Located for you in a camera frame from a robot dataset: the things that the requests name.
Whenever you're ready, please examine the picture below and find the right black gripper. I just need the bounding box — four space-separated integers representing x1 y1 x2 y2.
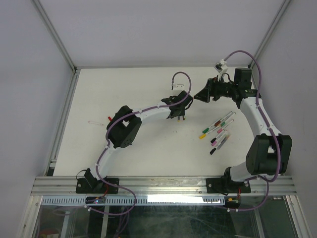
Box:
193 74 237 103

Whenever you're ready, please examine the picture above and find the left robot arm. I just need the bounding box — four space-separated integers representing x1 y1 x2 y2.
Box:
76 91 194 194

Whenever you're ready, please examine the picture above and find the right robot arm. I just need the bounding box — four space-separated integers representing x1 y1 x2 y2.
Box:
194 67 292 194

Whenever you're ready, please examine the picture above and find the pink cap marker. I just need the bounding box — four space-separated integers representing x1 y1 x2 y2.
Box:
217 124 229 134

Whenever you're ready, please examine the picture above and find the magenta cap marker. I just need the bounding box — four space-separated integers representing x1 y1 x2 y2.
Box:
211 130 228 147

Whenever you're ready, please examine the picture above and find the black cap marker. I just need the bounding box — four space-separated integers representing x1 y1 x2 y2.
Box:
210 134 230 155

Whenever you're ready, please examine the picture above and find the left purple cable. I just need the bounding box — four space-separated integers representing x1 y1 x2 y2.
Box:
52 71 193 238

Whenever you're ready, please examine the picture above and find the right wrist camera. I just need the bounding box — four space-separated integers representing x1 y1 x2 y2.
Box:
214 59 228 75

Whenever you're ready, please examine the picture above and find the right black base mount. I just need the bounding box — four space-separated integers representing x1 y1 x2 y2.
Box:
206 167 251 196

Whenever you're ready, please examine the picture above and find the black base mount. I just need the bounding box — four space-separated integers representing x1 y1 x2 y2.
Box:
76 169 118 194
206 167 251 196

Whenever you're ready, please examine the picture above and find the white slotted cable duct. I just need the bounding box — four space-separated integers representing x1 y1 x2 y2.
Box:
42 194 225 206

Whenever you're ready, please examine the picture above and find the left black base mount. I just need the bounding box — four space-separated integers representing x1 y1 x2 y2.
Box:
76 169 118 194

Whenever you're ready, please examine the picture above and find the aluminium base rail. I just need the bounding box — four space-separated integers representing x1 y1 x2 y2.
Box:
31 176 297 197

